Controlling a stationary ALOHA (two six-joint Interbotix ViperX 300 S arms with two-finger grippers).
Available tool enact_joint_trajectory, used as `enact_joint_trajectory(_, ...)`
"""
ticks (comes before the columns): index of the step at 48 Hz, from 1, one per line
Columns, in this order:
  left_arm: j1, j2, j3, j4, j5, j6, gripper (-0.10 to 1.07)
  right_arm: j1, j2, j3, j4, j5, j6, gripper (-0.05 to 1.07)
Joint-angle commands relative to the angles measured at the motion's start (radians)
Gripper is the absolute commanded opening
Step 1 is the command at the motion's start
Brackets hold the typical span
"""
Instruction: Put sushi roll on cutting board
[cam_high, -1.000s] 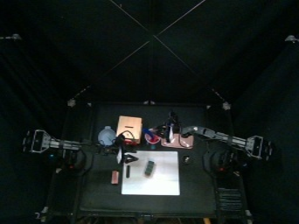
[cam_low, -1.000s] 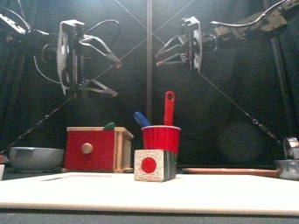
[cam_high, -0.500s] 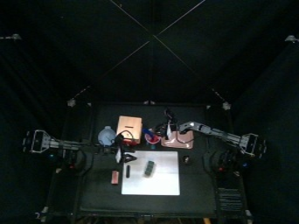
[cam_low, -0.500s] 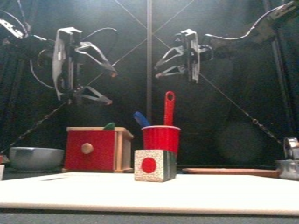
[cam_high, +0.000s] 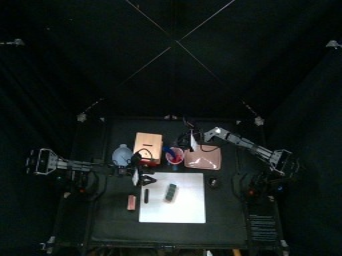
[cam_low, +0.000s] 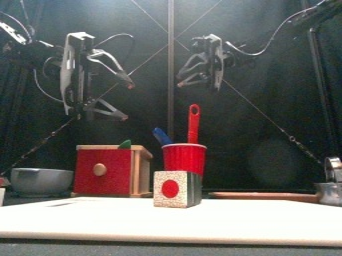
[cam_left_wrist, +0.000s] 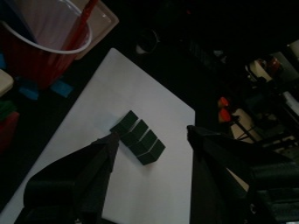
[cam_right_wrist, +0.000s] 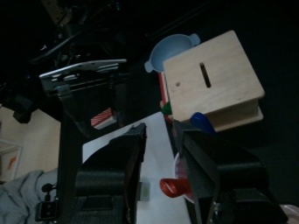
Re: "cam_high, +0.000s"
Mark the red front wooden drawer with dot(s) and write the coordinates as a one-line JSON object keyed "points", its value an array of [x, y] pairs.
{"points": [[153, 162]]}

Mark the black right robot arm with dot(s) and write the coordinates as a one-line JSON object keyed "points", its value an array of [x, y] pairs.
{"points": [[241, 141]]}

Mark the pink square plate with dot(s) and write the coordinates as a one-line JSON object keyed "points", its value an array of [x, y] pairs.
{"points": [[202, 160]]}

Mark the blue tape piece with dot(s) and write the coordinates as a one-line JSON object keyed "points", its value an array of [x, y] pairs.
{"points": [[176, 167]]}

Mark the red plastic cup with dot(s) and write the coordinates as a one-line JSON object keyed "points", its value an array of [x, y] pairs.
{"points": [[169, 159]]}

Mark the light wooden box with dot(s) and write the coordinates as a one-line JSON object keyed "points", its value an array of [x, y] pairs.
{"points": [[147, 141]]}

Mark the small metal cup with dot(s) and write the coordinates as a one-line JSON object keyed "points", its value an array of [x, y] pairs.
{"points": [[214, 183]]}

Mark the orange object beyond table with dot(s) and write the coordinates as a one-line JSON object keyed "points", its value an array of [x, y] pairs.
{"points": [[237, 252]]}

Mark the white text label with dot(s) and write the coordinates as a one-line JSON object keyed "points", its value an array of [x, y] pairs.
{"points": [[262, 230]]}

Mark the small metal frame clamp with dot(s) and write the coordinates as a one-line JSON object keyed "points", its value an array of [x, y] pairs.
{"points": [[170, 117]]}

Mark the metal frame corner bracket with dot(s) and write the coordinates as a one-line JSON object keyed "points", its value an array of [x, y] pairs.
{"points": [[18, 42], [333, 43], [258, 121], [82, 117]]}

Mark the white table corner bracket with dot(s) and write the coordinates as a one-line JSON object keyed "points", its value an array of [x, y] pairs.
{"points": [[284, 243], [50, 240]]}

